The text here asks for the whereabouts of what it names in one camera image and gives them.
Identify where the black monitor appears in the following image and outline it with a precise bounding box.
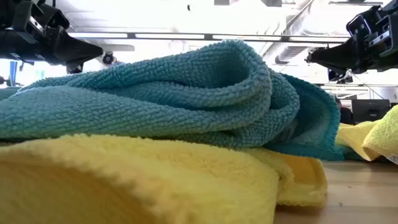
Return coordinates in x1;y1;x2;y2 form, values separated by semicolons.
351;99;391;124

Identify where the person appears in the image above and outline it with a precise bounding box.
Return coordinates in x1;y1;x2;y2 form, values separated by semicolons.
335;98;354;125

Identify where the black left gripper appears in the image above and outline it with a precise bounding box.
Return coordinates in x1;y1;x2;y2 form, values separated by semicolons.
0;0;104;75

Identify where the small black round device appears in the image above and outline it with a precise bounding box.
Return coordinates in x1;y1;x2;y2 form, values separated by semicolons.
101;51;118;66

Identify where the teal microfiber towel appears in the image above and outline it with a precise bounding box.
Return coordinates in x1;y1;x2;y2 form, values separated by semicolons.
341;144;364;162

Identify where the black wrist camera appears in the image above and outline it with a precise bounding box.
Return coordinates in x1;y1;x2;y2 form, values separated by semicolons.
346;14;374;38
36;2;71;31

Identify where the blue microfiber towel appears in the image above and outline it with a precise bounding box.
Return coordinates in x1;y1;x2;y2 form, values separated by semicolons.
0;86;22;102
0;39;345;162

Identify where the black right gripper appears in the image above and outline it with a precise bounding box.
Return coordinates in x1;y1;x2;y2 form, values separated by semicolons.
305;0;398;84

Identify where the yellow microfiber towel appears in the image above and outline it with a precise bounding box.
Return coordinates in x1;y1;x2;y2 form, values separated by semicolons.
0;133;328;224
335;105;398;165

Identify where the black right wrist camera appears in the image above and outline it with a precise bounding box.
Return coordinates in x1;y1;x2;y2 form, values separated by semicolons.
346;14;374;38

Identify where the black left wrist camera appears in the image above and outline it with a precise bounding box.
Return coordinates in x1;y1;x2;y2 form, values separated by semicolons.
36;2;71;31

